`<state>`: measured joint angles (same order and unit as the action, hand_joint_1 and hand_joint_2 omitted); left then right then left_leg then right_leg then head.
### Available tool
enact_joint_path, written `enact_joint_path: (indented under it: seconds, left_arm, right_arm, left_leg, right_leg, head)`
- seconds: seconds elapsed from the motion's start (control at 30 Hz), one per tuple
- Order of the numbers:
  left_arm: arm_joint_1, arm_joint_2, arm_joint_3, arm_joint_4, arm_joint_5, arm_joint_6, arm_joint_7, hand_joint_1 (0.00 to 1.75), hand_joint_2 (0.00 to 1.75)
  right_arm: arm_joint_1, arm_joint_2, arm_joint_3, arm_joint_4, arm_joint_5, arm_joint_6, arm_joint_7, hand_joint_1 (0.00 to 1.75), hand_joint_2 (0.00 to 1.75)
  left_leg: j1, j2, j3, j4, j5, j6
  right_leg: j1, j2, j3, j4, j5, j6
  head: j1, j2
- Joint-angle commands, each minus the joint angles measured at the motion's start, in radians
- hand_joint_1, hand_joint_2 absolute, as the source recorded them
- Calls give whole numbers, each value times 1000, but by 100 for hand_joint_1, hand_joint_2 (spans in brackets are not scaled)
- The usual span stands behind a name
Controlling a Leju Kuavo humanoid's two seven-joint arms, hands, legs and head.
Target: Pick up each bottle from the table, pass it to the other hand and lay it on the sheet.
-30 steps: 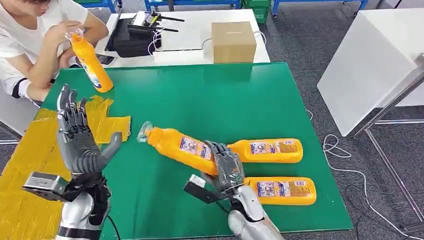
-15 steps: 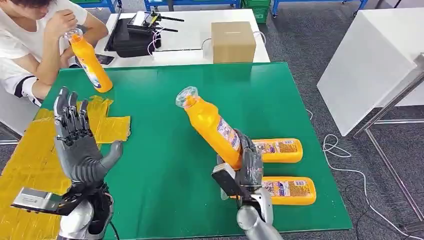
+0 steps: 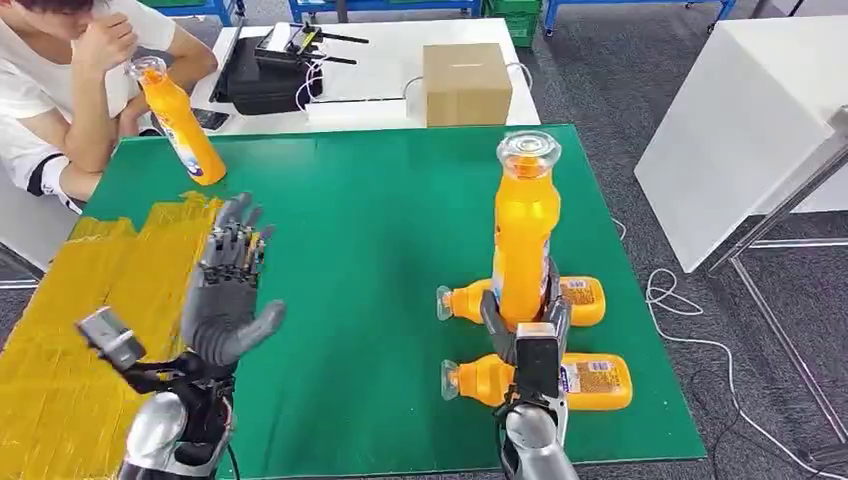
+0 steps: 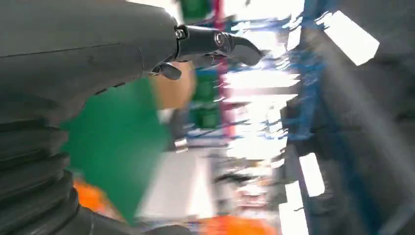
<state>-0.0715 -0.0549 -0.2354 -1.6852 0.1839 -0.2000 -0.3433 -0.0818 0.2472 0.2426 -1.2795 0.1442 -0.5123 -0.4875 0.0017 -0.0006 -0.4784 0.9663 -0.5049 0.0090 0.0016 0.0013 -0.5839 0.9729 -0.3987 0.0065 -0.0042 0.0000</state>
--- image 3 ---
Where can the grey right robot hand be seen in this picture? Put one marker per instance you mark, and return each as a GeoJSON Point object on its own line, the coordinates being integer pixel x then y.
{"type": "Point", "coordinates": [562, 311]}

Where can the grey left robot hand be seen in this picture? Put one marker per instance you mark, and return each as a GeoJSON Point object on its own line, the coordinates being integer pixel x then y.
{"type": "Point", "coordinates": [222, 318]}

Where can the orange drink bottle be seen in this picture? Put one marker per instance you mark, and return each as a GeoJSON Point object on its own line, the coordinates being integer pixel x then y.
{"type": "Point", "coordinates": [583, 301]}
{"type": "Point", "coordinates": [523, 232]}
{"type": "Point", "coordinates": [182, 132]}
{"type": "Point", "coordinates": [596, 384]}

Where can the green table mat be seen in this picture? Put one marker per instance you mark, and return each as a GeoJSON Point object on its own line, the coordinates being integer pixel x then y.
{"type": "Point", "coordinates": [371, 265]}

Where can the yellow sheet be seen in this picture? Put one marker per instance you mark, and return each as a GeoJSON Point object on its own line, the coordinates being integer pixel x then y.
{"type": "Point", "coordinates": [66, 371]}

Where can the dark smartphone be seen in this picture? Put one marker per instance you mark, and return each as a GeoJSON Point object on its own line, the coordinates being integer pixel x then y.
{"type": "Point", "coordinates": [210, 119]}

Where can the large cardboard box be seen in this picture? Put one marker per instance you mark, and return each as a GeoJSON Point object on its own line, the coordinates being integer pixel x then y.
{"type": "Point", "coordinates": [467, 86]}

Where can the white table with metal legs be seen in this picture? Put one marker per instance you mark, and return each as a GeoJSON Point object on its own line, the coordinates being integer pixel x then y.
{"type": "Point", "coordinates": [729, 132]}

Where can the white power strip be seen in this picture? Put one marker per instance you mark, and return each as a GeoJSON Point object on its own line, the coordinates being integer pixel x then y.
{"type": "Point", "coordinates": [358, 112]}

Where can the black router with antennas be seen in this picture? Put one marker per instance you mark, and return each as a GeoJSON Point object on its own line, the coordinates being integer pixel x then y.
{"type": "Point", "coordinates": [285, 43]}

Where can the green plastic crate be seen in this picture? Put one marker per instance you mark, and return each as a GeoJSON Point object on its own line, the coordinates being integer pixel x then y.
{"type": "Point", "coordinates": [520, 26]}

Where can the blue metal rack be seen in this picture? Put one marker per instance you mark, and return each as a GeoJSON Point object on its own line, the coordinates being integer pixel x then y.
{"type": "Point", "coordinates": [384, 6]}
{"type": "Point", "coordinates": [548, 16]}
{"type": "Point", "coordinates": [199, 8]}

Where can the person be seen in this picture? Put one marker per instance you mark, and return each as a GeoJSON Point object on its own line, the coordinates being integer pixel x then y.
{"type": "Point", "coordinates": [40, 79]}

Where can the white desk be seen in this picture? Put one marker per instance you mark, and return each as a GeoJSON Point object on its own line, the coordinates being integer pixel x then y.
{"type": "Point", "coordinates": [384, 60]}

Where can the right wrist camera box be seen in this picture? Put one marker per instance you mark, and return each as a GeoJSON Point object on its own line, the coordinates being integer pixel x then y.
{"type": "Point", "coordinates": [536, 364]}

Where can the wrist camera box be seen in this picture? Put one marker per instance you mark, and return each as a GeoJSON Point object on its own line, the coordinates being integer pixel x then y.
{"type": "Point", "coordinates": [536, 364]}
{"type": "Point", "coordinates": [109, 338]}

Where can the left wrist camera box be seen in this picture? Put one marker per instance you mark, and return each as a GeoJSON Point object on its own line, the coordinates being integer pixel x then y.
{"type": "Point", "coordinates": [109, 338]}

